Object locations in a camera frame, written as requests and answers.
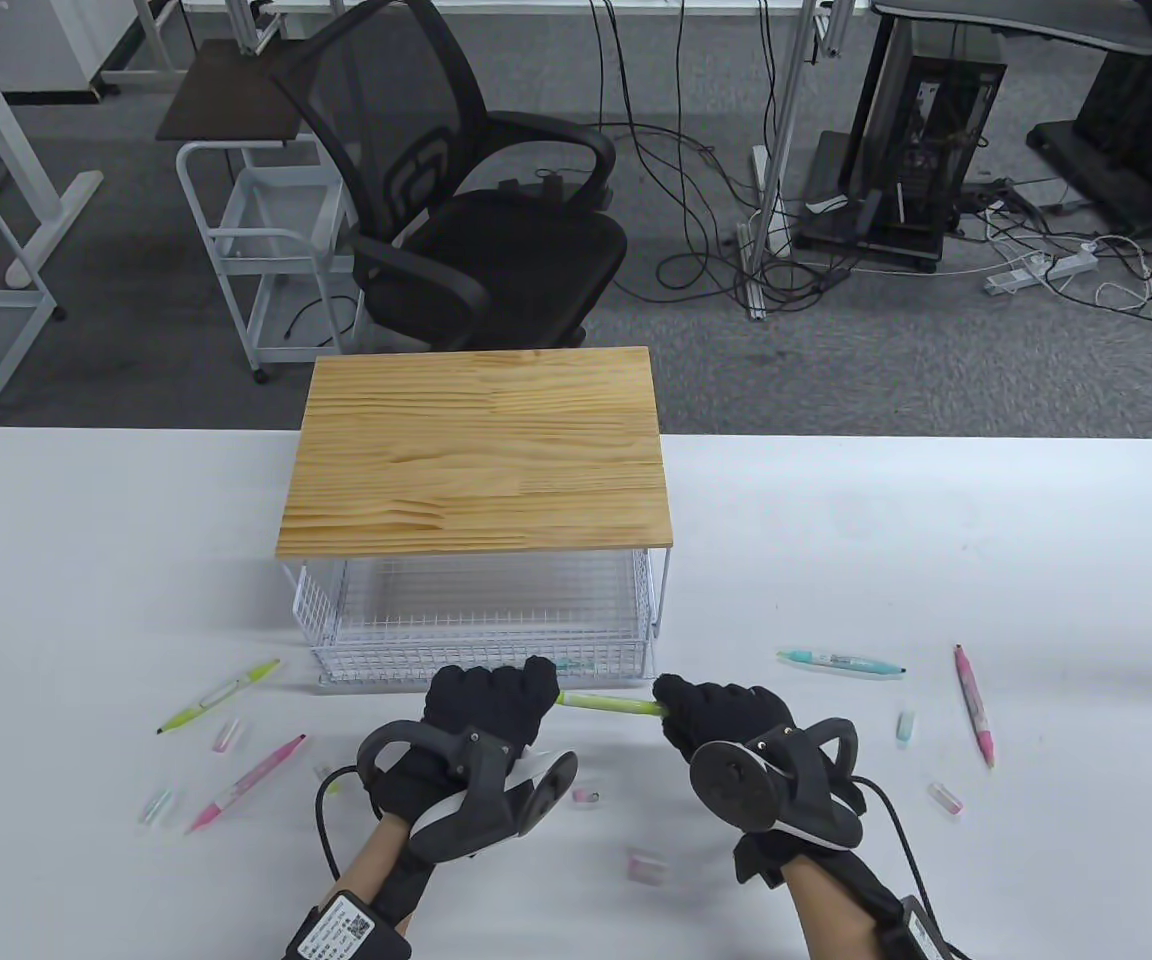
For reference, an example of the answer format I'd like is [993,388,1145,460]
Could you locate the person's right hand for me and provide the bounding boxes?
[652,673,867,891]

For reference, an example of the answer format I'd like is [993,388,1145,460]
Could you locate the person's left hand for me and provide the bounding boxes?
[368,657,579,926]

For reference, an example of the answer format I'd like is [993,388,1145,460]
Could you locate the green double-ended highlighter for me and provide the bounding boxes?
[556,690,665,717]
[156,658,282,736]

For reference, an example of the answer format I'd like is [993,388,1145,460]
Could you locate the white wire basket drawer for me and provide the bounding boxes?
[293,553,659,693]

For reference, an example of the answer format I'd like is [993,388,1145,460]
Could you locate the pink double-ended highlighter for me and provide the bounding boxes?
[954,645,997,768]
[186,733,309,833]

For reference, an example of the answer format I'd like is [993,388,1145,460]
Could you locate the person's right forearm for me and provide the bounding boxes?
[786,855,902,960]

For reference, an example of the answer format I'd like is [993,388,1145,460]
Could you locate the person's left forearm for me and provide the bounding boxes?
[331,815,437,936]

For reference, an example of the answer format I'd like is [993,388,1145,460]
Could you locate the black grey tracker controller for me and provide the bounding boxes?
[688,718,865,853]
[356,722,580,864]

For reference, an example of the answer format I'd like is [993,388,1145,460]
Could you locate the black mesh office chair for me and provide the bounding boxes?
[269,0,629,353]

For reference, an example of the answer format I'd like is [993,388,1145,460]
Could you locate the white metal cart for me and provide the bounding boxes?
[176,140,362,386]

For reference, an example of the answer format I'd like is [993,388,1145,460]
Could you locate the white power strip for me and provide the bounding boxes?
[984,250,1099,296]

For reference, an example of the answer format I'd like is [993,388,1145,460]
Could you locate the black computer tower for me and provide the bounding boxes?
[866,52,1009,243]

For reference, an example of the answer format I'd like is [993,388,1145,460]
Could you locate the brown side table top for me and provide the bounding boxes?
[156,40,322,143]

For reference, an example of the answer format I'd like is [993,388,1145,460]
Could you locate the black equipment stand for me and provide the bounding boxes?
[1026,0,1152,236]

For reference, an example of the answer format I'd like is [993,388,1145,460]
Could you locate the grey desk top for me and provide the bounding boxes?
[871,0,1152,56]

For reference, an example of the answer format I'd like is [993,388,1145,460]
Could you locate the white cabinet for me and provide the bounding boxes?
[0,0,107,101]

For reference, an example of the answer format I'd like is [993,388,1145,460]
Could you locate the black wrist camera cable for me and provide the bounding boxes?
[314,765,362,881]
[856,775,947,926]

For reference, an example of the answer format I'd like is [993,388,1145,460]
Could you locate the wooden top wire rack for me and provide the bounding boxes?
[276,347,675,641]

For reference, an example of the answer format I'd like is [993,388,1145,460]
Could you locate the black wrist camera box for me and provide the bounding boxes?
[284,892,412,960]
[876,895,972,960]

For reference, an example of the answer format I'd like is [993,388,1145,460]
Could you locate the tangle of black floor cables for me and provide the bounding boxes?
[586,0,1152,341]

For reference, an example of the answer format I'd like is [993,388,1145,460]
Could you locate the aluminium profile post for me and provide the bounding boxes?
[741,0,832,321]

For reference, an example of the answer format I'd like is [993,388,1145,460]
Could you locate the aluminium desk frame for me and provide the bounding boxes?
[101,0,282,86]

